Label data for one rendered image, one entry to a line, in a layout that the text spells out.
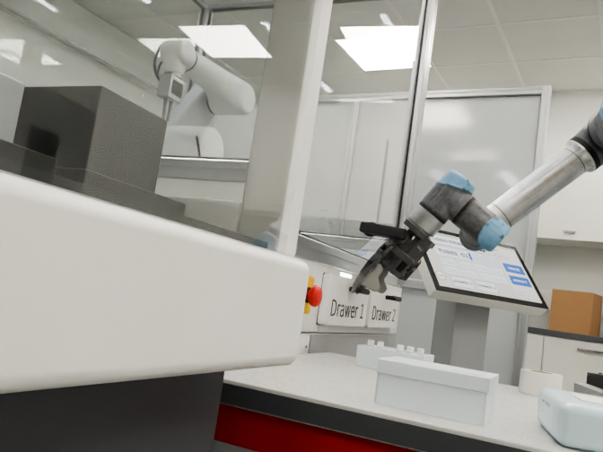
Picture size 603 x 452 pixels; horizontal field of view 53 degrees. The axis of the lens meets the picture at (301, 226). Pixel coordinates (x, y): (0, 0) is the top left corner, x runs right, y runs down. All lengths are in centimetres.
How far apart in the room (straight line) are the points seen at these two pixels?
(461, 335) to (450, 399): 159
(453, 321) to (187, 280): 190
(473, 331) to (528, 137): 118
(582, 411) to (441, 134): 267
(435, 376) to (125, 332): 42
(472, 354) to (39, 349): 209
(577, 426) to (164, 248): 45
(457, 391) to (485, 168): 249
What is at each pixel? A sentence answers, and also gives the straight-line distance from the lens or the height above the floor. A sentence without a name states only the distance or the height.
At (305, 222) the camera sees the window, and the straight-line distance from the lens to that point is 124.
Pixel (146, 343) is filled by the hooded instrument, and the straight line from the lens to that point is 39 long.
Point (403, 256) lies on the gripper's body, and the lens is 137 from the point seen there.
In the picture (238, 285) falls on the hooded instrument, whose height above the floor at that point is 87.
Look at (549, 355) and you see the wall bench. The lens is 427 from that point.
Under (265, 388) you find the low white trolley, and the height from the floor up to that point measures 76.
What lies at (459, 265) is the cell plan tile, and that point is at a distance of 224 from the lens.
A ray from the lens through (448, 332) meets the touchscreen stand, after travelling 229.
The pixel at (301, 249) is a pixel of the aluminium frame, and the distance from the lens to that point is 118.
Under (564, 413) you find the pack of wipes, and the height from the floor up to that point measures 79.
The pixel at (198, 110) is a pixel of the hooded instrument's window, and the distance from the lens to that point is 44.
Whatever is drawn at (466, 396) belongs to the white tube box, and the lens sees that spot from 70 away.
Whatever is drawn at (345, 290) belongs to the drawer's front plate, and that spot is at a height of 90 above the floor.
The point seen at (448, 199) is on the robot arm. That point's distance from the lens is 138.
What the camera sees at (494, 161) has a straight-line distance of 314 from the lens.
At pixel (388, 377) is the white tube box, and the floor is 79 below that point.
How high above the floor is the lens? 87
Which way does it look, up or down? 7 degrees up
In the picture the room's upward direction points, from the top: 8 degrees clockwise
